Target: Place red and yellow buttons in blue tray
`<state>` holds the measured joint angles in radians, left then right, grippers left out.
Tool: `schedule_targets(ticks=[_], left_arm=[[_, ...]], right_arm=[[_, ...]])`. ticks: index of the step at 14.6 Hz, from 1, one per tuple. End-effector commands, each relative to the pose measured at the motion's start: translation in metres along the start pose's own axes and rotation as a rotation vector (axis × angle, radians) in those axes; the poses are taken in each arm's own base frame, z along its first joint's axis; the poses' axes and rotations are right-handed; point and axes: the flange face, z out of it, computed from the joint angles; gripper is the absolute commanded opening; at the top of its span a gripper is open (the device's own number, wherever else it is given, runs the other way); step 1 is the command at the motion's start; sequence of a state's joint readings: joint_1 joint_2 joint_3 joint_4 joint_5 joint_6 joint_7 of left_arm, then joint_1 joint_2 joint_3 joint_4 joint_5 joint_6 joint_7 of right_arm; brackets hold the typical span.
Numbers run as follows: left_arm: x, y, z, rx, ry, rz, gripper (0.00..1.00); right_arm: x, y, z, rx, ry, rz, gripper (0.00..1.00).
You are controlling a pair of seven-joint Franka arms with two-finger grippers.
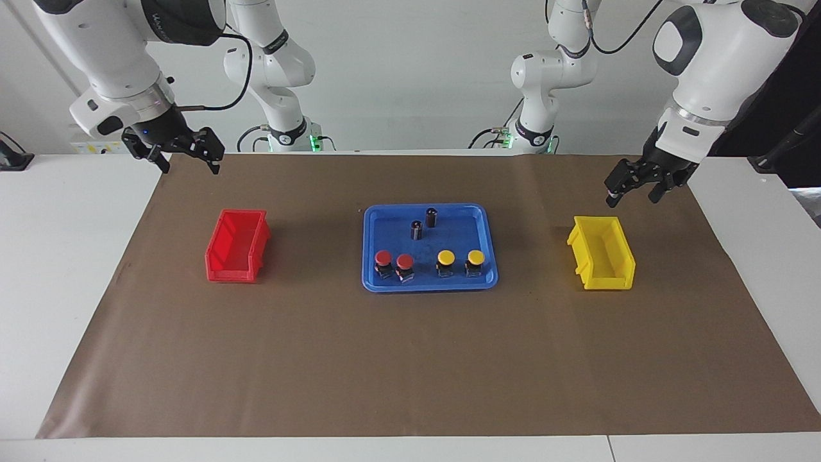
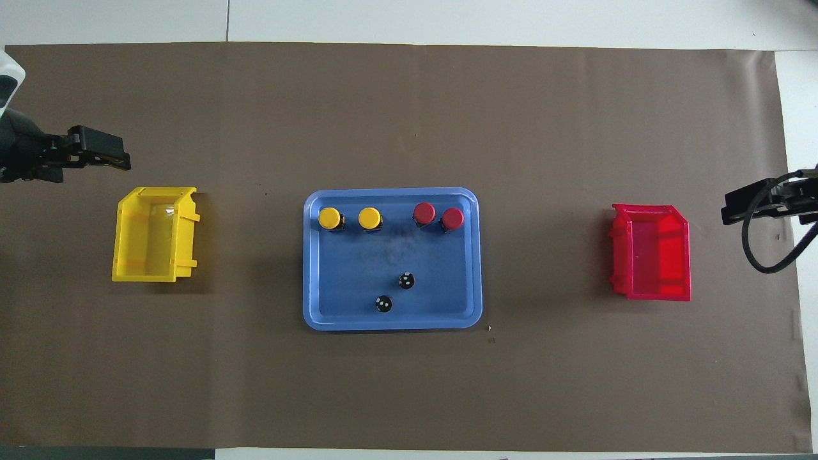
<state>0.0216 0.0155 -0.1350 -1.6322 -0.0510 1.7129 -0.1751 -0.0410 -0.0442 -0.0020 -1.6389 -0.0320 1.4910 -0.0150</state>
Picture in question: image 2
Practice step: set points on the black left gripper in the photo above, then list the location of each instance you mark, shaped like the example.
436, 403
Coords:
25, 150

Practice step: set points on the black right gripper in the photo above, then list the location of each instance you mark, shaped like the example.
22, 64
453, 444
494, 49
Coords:
802, 195

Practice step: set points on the yellow push button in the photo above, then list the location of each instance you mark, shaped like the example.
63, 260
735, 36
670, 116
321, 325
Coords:
370, 218
329, 218

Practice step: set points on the red push button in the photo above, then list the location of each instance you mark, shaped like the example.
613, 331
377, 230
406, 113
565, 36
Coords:
452, 218
424, 212

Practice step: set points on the blue plastic tray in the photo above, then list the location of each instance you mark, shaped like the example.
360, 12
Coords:
358, 287

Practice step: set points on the red plastic bin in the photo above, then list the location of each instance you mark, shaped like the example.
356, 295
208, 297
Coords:
664, 249

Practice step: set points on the yellow plastic bin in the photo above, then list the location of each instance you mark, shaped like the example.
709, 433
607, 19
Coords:
147, 243

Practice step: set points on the brown paper table mat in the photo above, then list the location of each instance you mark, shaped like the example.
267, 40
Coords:
255, 383

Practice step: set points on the black cylindrical capacitor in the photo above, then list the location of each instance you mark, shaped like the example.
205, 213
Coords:
383, 304
406, 280

